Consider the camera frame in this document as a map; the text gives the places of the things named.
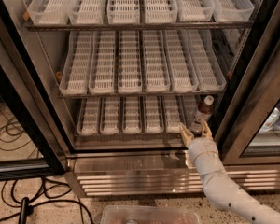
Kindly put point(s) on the bottom shelf tray three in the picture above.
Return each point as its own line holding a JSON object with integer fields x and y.
{"x": 131, "y": 115}

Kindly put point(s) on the bottom shelf tray two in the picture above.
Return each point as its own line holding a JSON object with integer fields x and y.
{"x": 110, "y": 116}

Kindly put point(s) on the top shelf tray two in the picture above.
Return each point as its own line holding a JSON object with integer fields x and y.
{"x": 85, "y": 12}

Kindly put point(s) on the bottom shelf tray four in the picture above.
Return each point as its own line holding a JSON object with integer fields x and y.
{"x": 153, "y": 115}

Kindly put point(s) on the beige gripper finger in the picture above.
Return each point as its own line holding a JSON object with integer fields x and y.
{"x": 206, "y": 132}
{"x": 187, "y": 135}

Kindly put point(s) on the middle shelf tray five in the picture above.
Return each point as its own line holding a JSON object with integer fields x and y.
{"x": 182, "y": 72}

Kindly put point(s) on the shelf tray three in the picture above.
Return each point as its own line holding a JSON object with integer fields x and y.
{"x": 131, "y": 115}
{"x": 130, "y": 75}
{"x": 123, "y": 11}

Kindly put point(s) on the bottom shelf tray six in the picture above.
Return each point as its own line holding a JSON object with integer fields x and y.
{"x": 190, "y": 104}

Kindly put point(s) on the shelf tray six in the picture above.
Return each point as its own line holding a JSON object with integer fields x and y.
{"x": 232, "y": 10}
{"x": 205, "y": 61}
{"x": 190, "y": 104}

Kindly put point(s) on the middle shelf tray two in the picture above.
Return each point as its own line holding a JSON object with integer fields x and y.
{"x": 103, "y": 64}

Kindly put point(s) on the brown drink plastic bottle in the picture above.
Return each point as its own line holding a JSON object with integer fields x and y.
{"x": 203, "y": 112}

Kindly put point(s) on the shelf tray one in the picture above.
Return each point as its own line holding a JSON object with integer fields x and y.
{"x": 89, "y": 116}
{"x": 76, "y": 68}
{"x": 48, "y": 12}

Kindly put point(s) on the black stand post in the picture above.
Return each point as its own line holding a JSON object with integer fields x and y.
{"x": 26, "y": 210}

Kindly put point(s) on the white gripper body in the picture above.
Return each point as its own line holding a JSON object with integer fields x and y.
{"x": 202, "y": 146}

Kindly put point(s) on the top shelf tray four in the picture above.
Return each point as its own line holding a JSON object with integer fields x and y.
{"x": 160, "y": 11}

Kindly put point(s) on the top shelf tray six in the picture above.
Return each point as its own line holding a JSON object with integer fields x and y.
{"x": 232, "y": 10}

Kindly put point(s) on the middle shelf tray one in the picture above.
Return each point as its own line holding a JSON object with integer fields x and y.
{"x": 76, "y": 68}

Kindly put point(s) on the shelf tray four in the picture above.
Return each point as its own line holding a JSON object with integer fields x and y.
{"x": 153, "y": 115}
{"x": 160, "y": 11}
{"x": 155, "y": 65}

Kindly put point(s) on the stainless steel fridge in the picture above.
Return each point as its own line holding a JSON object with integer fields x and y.
{"x": 248, "y": 54}

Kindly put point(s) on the clear plastic bin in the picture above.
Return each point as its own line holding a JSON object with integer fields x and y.
{"x": 134, "y": 214}

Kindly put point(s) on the bottom shelf tray one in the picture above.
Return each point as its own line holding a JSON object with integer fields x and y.
{"x": 89, "y": 116}

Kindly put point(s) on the middle shelf tray three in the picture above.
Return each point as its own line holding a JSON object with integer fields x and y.
{"x": 130, "y": 75}

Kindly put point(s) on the top shelf tray five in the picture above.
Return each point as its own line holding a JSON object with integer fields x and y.
{"x": 195, "y": 10}

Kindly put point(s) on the top shelf tray one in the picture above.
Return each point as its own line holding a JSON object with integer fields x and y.
{"x": 48, "y": 12}

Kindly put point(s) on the open glass fridge door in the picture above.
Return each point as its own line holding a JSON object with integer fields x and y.
{"x": 22, "y": 104}

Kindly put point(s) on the middle shelf tray four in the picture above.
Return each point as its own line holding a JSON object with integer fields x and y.
{"x": 155, "y": 65}

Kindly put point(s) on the top shelf tray three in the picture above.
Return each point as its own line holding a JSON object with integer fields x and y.
{"x": 123, "y": 11}

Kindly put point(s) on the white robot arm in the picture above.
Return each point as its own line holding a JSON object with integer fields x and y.
{"x": 220, "y": 190}

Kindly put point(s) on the middle shelf tray six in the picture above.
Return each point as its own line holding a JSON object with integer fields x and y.
{"x": 205, "y": 61}

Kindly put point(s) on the shelf tray two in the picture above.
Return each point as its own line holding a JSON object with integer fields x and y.
{"x": 85, "y": 12}
{"x": 110, "y": 116}
{"x": 103, "y": 64}

